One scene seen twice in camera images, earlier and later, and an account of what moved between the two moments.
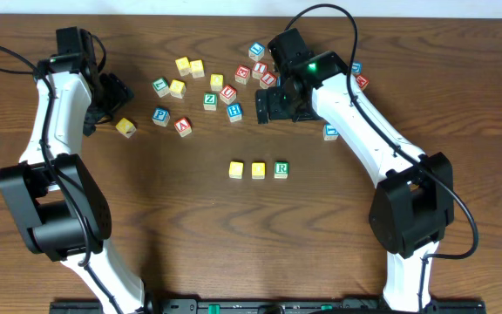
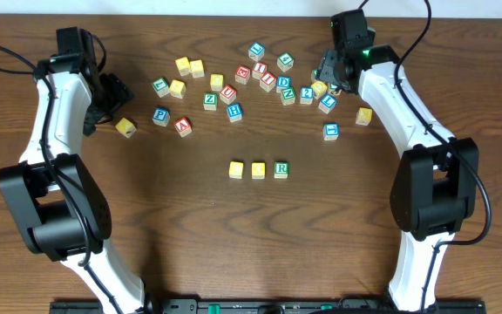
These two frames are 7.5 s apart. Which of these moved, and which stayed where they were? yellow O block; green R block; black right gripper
Moved: black right gripper
Stayed: yellow O block; green R block
